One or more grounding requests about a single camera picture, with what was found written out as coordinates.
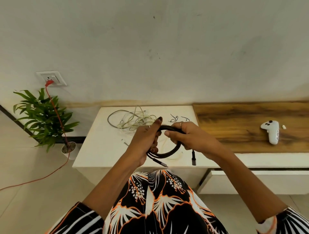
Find white plant pot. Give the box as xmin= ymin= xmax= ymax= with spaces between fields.
xmin=61 ymin=141 xmax=77 ymax=160

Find brown wooden desk board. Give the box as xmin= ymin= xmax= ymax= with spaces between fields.
xmin=192 ymin=101 xmax=309 ymax=154

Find person's right hand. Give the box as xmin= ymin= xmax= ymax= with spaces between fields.
xmin=164 ymin=121 xmax=223 ymax=161

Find person's left forearm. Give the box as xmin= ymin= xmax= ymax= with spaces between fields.
xmin=82 ymin=151 xmax=148 ymax=220

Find black orange white patterned dress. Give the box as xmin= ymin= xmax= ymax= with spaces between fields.
xmin=45 ymin=169 xmax=309 ymax=234

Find white desk cabinet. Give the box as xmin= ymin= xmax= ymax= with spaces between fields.
xmin=72 ymin=105 xmax=309 ymax=195

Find person's right forearm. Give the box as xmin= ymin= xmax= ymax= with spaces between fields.
xmin=208 ymin=144 xmax=288 ymax=224

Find person's left hand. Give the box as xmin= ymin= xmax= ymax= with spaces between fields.
xmin=126 ymin=117 xmax=163 ymax=167

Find white wall socket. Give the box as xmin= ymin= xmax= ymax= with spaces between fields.
xmin=36 ymin=70 xmax=68 ymax=87

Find green leafy plant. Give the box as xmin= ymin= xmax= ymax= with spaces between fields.
xmin=13 ymin=88 xmax=80 ymax=153

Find grey cable loop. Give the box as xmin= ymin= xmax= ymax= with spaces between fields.
xmin=107 ymin=109 xmax=140 ymax=129

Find white desk drawer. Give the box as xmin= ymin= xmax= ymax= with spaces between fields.
xmin=197 ymin=170 xmax=309 ymax=195

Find black cable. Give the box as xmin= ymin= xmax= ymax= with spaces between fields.
xmin=146 ymin=125 xmax=197 ymax=168

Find red power cable with plug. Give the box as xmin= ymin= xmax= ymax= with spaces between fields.
xmin=0 ymin=80 xmax=71 ymax=192

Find white handheld controller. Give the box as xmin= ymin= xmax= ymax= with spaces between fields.
xmin=260 ymin=120 xmax=280 ymax=145

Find tangled white cable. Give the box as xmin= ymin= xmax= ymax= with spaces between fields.
xmin=117 ymin=106 xmax=158 ymax=133

